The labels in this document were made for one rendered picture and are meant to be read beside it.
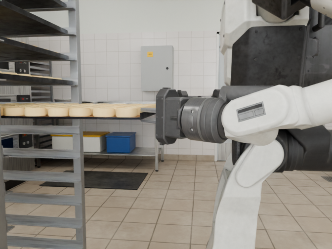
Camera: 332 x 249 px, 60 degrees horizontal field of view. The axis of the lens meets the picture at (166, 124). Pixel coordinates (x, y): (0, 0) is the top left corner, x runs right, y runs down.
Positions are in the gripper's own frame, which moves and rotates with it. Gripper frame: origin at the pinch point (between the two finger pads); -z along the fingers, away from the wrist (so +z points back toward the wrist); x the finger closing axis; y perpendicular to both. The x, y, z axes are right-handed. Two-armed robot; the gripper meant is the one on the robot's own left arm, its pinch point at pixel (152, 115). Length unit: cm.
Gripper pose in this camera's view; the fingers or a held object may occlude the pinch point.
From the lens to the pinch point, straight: 65.8
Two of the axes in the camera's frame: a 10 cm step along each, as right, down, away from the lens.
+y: -6.2, 0.8, -7.8
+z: 7.9, 0.8, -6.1
